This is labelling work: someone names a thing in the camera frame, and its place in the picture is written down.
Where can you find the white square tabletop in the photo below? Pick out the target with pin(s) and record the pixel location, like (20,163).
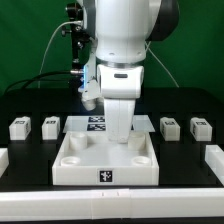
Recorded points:
(90,159)

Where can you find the white left fence bar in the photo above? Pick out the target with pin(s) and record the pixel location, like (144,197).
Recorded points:
(4,161)

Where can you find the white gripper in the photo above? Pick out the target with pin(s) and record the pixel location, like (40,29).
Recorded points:
(120,88)

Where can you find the white fence bar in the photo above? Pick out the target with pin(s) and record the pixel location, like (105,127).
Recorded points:
(4,161)
(111,204)
(214,157)

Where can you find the black camera on stand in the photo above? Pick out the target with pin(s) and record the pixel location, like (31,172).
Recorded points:
(79,38)

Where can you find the white front fence bar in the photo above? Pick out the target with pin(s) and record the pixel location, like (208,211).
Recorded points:
(111,204)

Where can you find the white sheet with markers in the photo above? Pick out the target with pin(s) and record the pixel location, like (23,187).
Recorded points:
(97,123)

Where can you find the white right fence bar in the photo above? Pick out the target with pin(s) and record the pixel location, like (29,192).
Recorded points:
(214,157)

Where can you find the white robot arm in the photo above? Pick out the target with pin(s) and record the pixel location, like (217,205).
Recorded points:
(120,29)

